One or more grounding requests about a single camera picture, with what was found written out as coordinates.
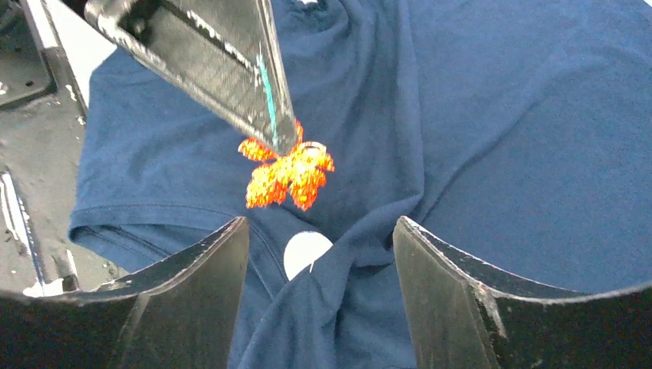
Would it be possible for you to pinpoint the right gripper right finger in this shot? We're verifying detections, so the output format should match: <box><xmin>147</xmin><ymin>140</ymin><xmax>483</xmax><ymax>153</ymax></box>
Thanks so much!
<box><xmin>393</xmin><ymin>217</ymin><xmax>651</xmax><ymax>368</ymax></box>

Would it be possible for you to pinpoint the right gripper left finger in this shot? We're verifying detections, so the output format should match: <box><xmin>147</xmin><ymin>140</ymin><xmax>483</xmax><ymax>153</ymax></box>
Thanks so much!
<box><xmin>1</xmin><ymin>217</ymin><xmax>249</xmax><ymax>368</ymax></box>

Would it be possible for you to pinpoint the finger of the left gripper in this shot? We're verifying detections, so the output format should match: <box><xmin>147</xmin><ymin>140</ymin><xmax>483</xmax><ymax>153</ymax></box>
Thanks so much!
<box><xmin>85</xmin><ymin>0</ymin><xmax>298</xmax><ymax>155</ymax></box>

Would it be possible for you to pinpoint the orange flower brooch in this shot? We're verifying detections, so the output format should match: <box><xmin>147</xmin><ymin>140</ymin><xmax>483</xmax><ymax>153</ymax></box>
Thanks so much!
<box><xmin>238</xmin><ymin>121</ymin><xmax>335</xmax><ymax>211</ymax></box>

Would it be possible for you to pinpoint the navy blue t-shirt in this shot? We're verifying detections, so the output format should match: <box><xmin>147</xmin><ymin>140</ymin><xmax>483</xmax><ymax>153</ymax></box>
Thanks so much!
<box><xmin>68</xmin><ymin>1</ymin><xmax>651</xmax><ymax>368</ymax></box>

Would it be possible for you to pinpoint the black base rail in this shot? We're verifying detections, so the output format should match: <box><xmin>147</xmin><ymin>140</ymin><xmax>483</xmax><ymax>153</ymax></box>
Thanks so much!
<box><xmin>1</xmin><ymin>1</ymin><xmax>124</xmax><ymax>295</ymax></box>

